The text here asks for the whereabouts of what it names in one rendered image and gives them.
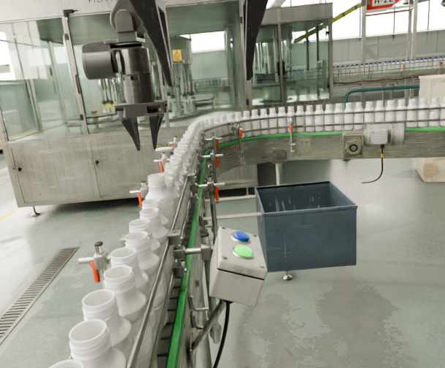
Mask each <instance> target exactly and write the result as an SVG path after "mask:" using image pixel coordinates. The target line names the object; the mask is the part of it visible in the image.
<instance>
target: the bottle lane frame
mask: <svg viewBox="0 0 445 368"><path fill-rule="evenodd" d="M203 165H204V168H203V169H201V176H200V180H199V185H205V184H204V180H205V181H206V184H207V181H208V179H207V175H208V170H207V158H204V159H203ZM205 190H207V195H209V192H208V188H200V189H198V192H197V195H198V202H196V203H195V208H194V212H193V219H192V223H191V228H190V234H189V240H188V244H187V248H200V247H201V235H200V234H201V229H202V231H204V228H202V227H201V226H200V221H199V216H201V215H203V217H204V216H206V217H207V213H208V204H209V203H208V202H206V209H204V197H205V199H209V198H208V197H206V191H205ZM184 261H185V266H186V268H187V272H186V273H185V276H184V277H182V278H179V279H181V284H180V288H178V289H179V296H178V298H177V308H176V310H173V311H174V312H175V316H174V322H173V323H171V324H168V325H172V326H173V328H172V333H171V337H170V338H168V339H165V340H170V344H169V351H168V354H167V355H165V357H166V359H167V360H166V368H192V367H191V362H190V353H189V348H190V335H191V332H193V337H194V340H195V339H196V337H197V336H198V330H197V329H196V328H195V327H194V328H193V327H192V321H191V311H193V314H194V315H195V316H196V318H195V320H196V324H197V325H198V324H199V315H200V312H196V311H194V310H193V309H192V310H191V309H190V304H189V299H188V297H189V293H191V296H193V306H194V307H196V308H200V305H201V287H202V277H203V268H204V261H203V260H202V259H201V254H192V255H186V256H185V260H184Z"/></svg>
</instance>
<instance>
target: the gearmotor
mask: <svg viewBox="0 0 445 368"><path fill-rule="evenodd" d="M404 140H405V127H404V125H403V124H402V123H391V124H386V123H384V124H373V125H366V126H364V129H363V131H346V132H344V133H343V158H345V159H349V158H363V157H364V146H366V147H369V146H370V147H372V146H380V148H381V149H382V153H381V158H382V171H381V174H380V176H379V177H378V178H377V179H375V180H373V181H370V182H363V183H372V182H375V181H377V180H378V179H379V178H380V177H381V176H382V172H383V148H384V146H395V145H403V144H404Z"/></svg>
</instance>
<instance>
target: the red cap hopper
mask: <svg viewBox="0 0 445 368"><path fill-rule="evenodd" d="M369 1H370V3H371V5H369V6H363V7H361V64H363V66H364V67H365V58H366V53H367V54H369V55H370V56H371V57H372V58H373V59H374V60H375V61H376V60H379V59H380V57H378V55H377V54H375V53H374V52H373V51H372V50H371V49H370V48H373V47H386V46H394V45H404V46H403V47H402V48H401V49H400V50H399V51H398V52H397V53H396V54H395V55H394V56H393V58H394V59H395V58H396V57H398V58H400V57H401V56H402V55H403V54H404V53H405V52H406V60H409V62H410V56H411V59H414V62H415V61H416V46H417V17H418V1H419V0H414V4H413V0H409V5H403V6H397V7H394V6H395V5H396V4H397V3H399V2H401V1H403V0H369ZM403 8H408V9H403ZM392 9H402V10H396V11H390V12H385V11H387V10H392ZM412 10H414V14H413V30H412V40H411V24H412ZM375 12H378V13H375ZM399 12H408V30H407V40H406V41H399V42H386V43H379V44H372V45H367V44H366V17H370V16H377V15H387V14H393V13H399ZM369 13H373V14H369ZM405 47H406V48H405ZM404 48H405V49H404ZM403 49H404V50H403ZM402 50H403V51H402ZM401 51H402V52H401ZM399 53H400V54H399ZM405 85H409V80H406V83H405ZM360 88H365V83H362V85H361V86H360ZM413 98H414V88H410V95H409V90H408V89H405V106H406V107H408V105H409V99H413ZM360 102H362V106H363V109H365V92H360Z"/></svg>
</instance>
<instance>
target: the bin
mask: <svg viewBox="0 0 445 368"><path fill-rule="evenodd" d="M251 198H255V200H256V207H257V212H253V213H244V214H235V215H219V216H217V220H219V219H229V218H245V217H253V216H257V218H258V236H259V240H260V245H261V248H262V251H263V257H264V260H265V263H266V269H267V272H283V271H292V270H301V269H318V268H326V267H343V266H352V265H356V258H357V208H358V205H357V204H355V203H354V202H353V201H352V200H351V199H350V198H349V197H348V196H347V195H346V194H345V193H344V192H343V191H342V190H341V189H340V188H339V187H337V186H336V185H335V184H334V183H333V182H332V181H331V180H327V181H318V182H310V183H294V184H285V185H270V186H261V187H255V195H250V196H234V197H225V198H219V200H217V201H216V199H215V201H216V202H218V201H226V200H234V199H251Z"/></svg>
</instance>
